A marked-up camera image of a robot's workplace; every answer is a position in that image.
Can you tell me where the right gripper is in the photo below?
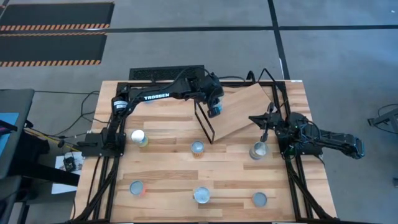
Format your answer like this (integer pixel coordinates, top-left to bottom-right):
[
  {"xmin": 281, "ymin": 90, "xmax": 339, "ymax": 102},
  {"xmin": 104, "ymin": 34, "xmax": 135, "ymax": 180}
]
[{"xmin": 248, "ymin": 101, "xmax": 289, "ymax": 143}]

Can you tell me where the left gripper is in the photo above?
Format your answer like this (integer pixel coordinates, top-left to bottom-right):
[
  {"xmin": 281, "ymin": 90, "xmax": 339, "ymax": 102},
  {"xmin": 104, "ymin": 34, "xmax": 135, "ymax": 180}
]
[{"xmin": 198, "ymin": 72, "xmax": 225, "ymax": 119}]

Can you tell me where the large silver can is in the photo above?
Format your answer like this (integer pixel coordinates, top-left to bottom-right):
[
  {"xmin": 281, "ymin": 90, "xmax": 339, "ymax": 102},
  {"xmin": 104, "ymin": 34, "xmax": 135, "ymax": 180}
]
[{"xmin": 249, "ymin": 141, "xmax": 269, "ymax": 161}]

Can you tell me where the brown patterned can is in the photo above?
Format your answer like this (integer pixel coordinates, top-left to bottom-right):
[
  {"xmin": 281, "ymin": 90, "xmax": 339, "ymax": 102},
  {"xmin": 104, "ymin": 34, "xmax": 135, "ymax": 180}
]
[{"xmin": 190, "ymin": 140, "xmax": 205, "ymax": 159}]

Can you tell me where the white red label can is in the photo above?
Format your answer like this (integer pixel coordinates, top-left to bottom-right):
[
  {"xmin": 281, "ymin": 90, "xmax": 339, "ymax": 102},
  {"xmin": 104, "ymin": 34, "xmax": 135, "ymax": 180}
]
[{"xmin": 193, "ymin": 186, "xmax": 211, "ymax": 205}]

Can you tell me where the orange patterned can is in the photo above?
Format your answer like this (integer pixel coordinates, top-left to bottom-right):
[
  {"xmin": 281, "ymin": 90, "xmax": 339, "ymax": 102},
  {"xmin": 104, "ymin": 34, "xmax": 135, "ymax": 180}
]
[{"xmin": 129, "ymin": 180, "xmax": 147, "ymax": 197}]

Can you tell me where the black floor vent grate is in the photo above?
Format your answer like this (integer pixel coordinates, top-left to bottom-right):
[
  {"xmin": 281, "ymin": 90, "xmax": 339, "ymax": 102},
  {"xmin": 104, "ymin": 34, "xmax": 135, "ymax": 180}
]
[{"xmin": 129, "ymin": 64, "xmax": 205, "ymax": 81}]

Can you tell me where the grey lid can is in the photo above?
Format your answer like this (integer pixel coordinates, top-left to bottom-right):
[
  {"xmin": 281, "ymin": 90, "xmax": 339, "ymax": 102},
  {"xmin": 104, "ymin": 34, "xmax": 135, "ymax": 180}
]
[{"xmin": 251, "ymin": 192, "xmax": 269, "ymax": 208}]

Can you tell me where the yellow and blue can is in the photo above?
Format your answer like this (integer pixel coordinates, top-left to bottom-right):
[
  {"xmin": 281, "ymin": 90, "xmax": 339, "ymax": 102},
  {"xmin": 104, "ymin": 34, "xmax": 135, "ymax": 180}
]
[{"xmin": 130, "ymin": 129, "xmax": 149, "ymax": 147}]

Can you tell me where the grey metal stand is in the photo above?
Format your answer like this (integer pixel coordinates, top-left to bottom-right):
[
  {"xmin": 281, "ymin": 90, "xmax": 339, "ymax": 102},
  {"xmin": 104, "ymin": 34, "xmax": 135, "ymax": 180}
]
[{"xmin": 367, "ymin": 104, "xmax": 398, "ymax": 135}]

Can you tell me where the small black device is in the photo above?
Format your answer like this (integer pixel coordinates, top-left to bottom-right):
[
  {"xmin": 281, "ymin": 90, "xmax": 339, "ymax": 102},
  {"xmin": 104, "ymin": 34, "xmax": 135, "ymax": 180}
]
[{"xmin": 63, "ymin": 156, "xmax": 77, "ymax": 172}]

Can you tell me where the white paper sheet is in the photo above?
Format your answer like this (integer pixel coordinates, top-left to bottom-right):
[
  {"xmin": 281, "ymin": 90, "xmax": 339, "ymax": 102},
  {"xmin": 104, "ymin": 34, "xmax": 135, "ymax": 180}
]
[
  {"xmin": 51, "ymin": 182, "xmax": 78, "ymax": 195},
  {"xmin": 55, "ymin": 154, "xmax": 85, "ymax": 175}
]

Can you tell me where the black hazard stripe floor mat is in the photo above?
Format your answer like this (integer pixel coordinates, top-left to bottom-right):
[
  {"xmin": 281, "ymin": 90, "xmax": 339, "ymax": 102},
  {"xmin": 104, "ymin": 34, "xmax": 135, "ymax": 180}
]
[
  {"xmin": 0, "ymin": 1, "xmax": 115, "ymax": 32},
  {"xmin": 0, "ymin": 32, "xmax": 108, "ymax": 68}
]

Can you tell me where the black desk base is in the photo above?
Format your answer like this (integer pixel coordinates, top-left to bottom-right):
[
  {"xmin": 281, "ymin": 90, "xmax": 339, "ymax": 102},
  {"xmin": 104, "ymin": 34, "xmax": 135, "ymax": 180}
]
[{"xmin": 12, "ymin": 129, "xmax": 81, "ymax": 187}]

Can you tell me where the grey desk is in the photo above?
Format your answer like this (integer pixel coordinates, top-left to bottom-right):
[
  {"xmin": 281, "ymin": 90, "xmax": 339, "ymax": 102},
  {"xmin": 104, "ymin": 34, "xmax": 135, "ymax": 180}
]
[{"xmin": 0, "ymin": 88, "xmax": 35, "ymax": 180}]

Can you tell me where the blue item on desk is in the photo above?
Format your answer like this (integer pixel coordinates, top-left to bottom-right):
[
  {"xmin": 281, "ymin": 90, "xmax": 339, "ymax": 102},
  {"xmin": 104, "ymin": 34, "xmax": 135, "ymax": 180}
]
[{"xmin": 0, "ymin": 112, "xmax": 20, "ymax": 156}]

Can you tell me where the wooden shelf black wire frame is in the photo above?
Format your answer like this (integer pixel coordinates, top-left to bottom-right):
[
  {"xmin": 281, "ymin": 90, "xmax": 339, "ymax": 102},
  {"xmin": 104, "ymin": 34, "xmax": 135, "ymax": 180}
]
[{"xmin": 193, "ymin": 82, "xmax": 279, "ymax": 146}]

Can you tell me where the black cable loop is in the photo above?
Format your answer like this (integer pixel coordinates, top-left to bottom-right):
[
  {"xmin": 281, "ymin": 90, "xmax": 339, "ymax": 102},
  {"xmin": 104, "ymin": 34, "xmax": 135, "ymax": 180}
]
[{"xmin": 245, "ymin": 67, "xmax": 276, "ymax": 83}]

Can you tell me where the black aluminium table frame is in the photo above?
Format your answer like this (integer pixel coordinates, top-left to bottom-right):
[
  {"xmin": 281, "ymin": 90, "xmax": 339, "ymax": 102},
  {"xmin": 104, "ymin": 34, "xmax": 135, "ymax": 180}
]
[{"xmin": 70, "ymin": 80, "xmax": 338, "ymax": 224}]

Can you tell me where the black floor cable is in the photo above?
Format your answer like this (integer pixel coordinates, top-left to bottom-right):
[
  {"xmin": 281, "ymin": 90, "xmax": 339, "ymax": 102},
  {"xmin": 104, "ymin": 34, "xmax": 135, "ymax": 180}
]
[{"xmin": 34, "ymin": 89, "xmax": 101, "ymax": 138}]

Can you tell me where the yellow cable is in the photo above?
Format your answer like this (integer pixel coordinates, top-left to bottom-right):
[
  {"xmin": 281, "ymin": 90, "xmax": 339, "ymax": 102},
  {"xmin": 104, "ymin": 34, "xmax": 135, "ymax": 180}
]
[{"xmin": 24, "ymin": 128, "xmax": 80, "ymax": 152}]

